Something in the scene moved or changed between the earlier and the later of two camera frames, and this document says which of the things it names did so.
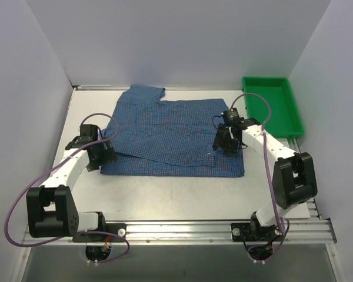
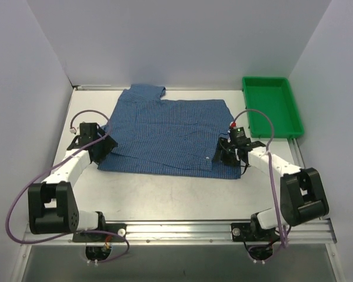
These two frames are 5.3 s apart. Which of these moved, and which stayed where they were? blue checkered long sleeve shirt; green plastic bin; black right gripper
Moved: black right gripper
Stayed: green plastic bin; blue checkered long sleeve shirt
